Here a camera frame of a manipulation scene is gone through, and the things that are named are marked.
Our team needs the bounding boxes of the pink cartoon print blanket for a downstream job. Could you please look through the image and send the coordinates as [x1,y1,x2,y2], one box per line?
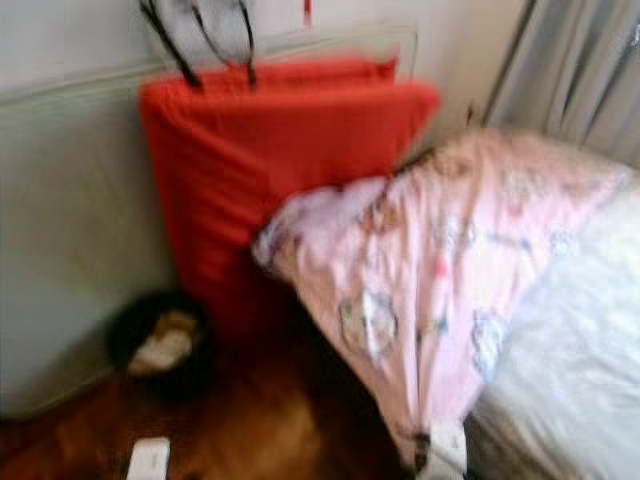
[253,128,633,471]

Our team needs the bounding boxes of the beige floral bed sheet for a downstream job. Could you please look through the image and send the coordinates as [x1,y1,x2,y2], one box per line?
[460,180,640,480]

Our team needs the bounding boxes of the crumpled beige paper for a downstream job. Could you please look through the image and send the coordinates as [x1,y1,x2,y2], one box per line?
[128,310,201,378]

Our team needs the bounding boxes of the black waste bin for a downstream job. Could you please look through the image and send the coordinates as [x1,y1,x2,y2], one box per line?
[108,290,216,401]

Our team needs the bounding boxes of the large red cushion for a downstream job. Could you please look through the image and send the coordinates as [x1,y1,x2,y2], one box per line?
[138,78,443,346]

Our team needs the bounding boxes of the small red cushion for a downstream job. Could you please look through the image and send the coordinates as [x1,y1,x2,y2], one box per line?
[205,55,401,89]

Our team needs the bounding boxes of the grey curtain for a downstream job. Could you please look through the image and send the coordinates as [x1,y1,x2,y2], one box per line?
[480,0,640,166]

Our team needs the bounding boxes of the white handbag black handles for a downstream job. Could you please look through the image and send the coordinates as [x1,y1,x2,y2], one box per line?
[138,0,258,91]

